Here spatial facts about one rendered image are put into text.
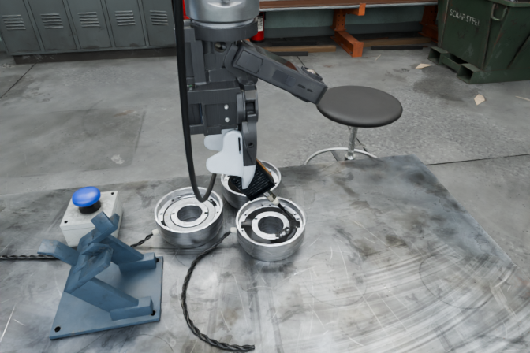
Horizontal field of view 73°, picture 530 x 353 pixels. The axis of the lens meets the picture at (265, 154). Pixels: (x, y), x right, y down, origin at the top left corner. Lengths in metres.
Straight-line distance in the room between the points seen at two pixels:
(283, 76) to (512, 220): 1.81
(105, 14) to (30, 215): 3.23
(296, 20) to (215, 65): 4.03
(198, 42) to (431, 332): 0.43
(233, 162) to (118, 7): 3.43
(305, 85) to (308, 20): 4.05
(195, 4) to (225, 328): 0.37
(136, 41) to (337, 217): 3.42
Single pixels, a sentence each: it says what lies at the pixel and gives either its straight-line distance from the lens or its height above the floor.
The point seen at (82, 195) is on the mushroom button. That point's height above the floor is 0.87.
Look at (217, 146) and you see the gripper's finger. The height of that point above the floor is 0.96.
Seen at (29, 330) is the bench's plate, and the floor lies 0.80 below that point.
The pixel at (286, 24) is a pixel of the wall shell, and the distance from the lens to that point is 4.40.
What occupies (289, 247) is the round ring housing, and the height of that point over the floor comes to 0.83.
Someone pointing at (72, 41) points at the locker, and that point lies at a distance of 4.00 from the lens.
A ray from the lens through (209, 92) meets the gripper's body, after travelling 0.39.
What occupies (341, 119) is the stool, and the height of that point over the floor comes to 0.61.
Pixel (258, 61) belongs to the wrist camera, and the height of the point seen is 1.10.
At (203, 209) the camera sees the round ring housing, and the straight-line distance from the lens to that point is 0.59.
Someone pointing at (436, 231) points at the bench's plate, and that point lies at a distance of 0.65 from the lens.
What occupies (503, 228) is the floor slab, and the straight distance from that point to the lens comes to 2.04.
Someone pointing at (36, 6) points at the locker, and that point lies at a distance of 4.00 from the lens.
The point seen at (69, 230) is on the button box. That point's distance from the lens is 0.61.
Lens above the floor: 1.22
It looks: 34 degrees down
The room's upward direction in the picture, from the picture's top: straight up
